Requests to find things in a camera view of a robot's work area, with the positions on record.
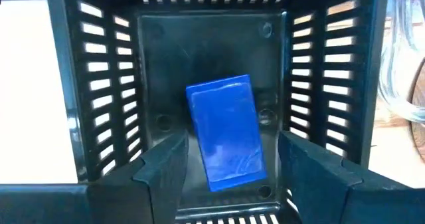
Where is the blue rectangular plastic case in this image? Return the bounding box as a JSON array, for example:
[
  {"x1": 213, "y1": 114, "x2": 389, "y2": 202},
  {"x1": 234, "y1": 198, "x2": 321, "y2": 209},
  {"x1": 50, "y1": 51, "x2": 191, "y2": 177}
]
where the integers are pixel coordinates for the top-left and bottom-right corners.
[{"x1": 185, "y1": 73, "x2": 268, "y2": 193}]

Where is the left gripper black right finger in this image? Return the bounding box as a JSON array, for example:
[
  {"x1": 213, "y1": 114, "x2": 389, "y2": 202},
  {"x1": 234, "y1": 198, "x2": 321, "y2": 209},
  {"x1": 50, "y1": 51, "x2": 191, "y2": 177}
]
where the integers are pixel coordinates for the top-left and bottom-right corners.
[{"x1": 277, "y1": 130, "x2": 425, "y2": 224}]

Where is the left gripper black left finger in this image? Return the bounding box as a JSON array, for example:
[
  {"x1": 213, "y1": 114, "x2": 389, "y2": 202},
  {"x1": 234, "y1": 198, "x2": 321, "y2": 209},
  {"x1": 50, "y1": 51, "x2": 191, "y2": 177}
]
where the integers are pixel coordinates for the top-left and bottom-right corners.
[{"x1": 0, "y1": 130, "x2": 189, "y2": 224}]

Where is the black slotted organizer bin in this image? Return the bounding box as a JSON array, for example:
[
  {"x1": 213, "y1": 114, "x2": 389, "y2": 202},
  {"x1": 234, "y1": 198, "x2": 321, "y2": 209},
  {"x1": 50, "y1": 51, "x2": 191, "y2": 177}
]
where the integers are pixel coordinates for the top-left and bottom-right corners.
[{"x1": 46, "y1": 0, "x2": 389, "y2": 224}]

